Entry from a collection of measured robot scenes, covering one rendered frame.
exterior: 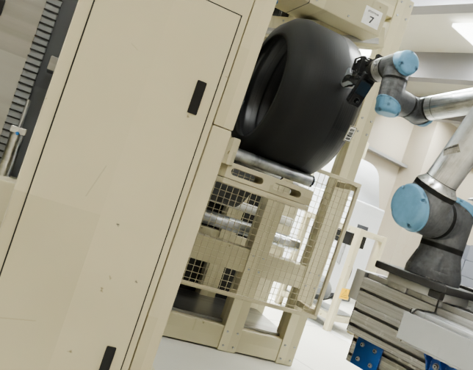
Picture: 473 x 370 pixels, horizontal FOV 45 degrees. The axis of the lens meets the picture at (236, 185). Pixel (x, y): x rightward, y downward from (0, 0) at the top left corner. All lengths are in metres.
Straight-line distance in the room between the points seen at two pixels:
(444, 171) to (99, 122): 0.85
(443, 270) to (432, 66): 7.48
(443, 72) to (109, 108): 7.85
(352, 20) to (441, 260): 1.35
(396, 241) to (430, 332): 11.08
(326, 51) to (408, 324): 1.02
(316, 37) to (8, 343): 1.41
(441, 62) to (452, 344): 7.69
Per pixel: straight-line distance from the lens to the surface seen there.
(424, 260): 1.62
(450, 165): 1.51
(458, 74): 8.71
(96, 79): 1.22
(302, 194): 2.12
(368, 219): 6.27
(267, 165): 2.07
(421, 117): 1.82
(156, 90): 1.23
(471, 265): 9.60
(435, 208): 1.51
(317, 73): 2.01
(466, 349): 1.41
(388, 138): 12.43
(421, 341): 1.46
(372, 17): 2.70
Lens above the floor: 0.78
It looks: level
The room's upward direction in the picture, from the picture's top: 19 degrees clockwise
